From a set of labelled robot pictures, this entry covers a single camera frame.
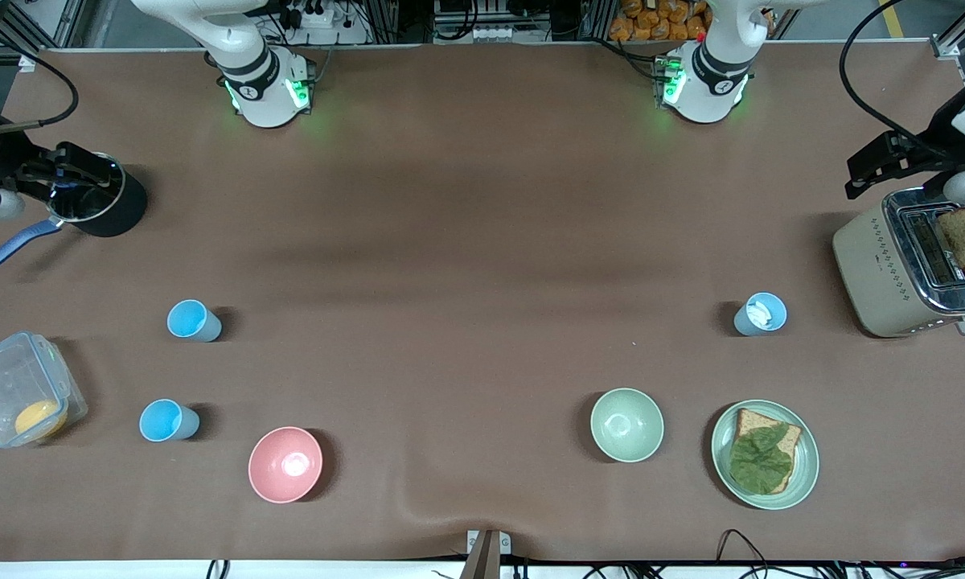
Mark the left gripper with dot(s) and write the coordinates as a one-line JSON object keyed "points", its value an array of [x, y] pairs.
{"points": [[925, 156]]}

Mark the light blue plastic cup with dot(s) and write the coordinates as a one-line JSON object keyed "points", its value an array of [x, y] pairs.
{"points": [[195, 320], [760, 314], [169, 420]]}

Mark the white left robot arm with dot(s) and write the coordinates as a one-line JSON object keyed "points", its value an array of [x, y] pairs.
{"points": [[712, 80]]}

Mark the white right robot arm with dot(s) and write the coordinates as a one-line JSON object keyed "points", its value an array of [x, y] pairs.
{"points": [[257, 80]]}

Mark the beige and chrome toaster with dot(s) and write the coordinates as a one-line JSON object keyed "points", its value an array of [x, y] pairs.
{"points": [[868, 273]]}

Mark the clear plastic food container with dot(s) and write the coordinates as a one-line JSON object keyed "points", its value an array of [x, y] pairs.
{"points": [[4, 378]]}

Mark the orange round food piece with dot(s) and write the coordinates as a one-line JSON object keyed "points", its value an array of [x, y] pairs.
{"points": [[39, 418]]}

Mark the bag of orange snacks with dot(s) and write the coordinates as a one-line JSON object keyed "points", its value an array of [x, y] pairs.
{"points": [[659, 20]]}

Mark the brown bread slice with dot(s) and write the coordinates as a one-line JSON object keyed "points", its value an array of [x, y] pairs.
{"points": [[752, 420]]}

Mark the white power strip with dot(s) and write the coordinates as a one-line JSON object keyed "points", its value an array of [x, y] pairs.
{"points": [[315, 16]]}

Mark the pale green plate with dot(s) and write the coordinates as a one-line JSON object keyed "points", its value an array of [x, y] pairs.
{"points": [[806, 462]]}

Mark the green lettuce leaf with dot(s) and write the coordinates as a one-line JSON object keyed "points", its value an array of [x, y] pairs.
{"points": [[760, 460]]}

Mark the pale green bowl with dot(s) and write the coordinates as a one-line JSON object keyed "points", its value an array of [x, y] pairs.
{"points": [[627, 425]]}

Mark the pink bowl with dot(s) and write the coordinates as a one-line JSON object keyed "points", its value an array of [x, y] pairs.
{"points": [[285, 465]]}

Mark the aluminium frame rail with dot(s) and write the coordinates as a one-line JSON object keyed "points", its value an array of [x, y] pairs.
{"points": [[953, 44]]}

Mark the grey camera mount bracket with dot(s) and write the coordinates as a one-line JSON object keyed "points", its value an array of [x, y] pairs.
{"points": [[489, 555]]}

